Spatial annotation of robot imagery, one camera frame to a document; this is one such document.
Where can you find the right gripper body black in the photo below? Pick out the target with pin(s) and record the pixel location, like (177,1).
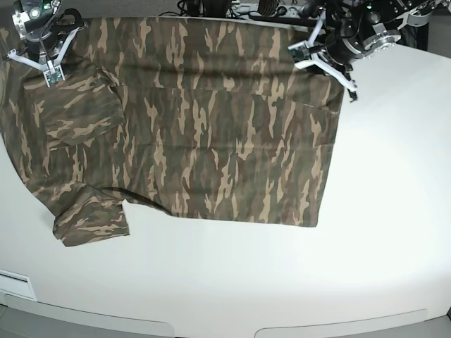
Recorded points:
(46,54)

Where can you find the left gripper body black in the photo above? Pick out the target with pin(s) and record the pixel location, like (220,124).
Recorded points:
(330,56)

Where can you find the camouflage T-shirt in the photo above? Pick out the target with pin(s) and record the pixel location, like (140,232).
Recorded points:
(197,118)

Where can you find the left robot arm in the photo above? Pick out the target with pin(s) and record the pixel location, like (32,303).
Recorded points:
(375,38)

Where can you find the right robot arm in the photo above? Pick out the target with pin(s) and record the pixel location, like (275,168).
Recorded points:
(45,15)

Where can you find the black equipment clutter behind table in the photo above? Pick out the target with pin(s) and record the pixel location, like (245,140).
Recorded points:
(282,10)

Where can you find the white label on table edge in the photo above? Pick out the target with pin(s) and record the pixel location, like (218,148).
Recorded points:
(16,285)

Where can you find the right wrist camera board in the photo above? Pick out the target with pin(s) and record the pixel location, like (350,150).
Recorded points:
(54,76)

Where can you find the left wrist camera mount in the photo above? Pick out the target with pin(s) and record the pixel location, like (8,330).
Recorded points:
(300,51)

